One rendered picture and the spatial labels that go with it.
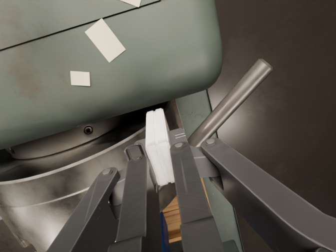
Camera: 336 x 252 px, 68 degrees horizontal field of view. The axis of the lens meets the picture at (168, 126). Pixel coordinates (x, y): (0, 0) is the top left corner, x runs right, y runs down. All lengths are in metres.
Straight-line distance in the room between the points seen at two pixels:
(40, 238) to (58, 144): 0.12
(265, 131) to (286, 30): 0.63
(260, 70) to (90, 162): 0.20
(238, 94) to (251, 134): 1.58
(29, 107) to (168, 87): 0.13
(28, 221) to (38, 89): 0.18
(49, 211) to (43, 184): 0.04
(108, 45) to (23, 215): 0.23
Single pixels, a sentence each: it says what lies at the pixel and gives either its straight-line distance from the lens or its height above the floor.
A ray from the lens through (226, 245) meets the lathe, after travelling 0.92.
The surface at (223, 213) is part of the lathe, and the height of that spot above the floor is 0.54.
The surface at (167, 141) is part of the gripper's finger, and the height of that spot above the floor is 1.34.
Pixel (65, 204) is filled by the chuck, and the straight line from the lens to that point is 0.32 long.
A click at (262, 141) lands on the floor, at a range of 1.80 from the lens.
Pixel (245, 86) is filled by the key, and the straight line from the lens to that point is 0.17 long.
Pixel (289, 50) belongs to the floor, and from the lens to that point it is 1.69.
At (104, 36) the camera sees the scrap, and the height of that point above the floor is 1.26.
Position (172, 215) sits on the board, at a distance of 0.79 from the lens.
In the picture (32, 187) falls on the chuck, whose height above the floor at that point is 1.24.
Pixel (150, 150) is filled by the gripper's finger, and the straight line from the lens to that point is 0.15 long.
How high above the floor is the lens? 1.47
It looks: 68 degrees down
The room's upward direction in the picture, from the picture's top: 171 degrees clockwise
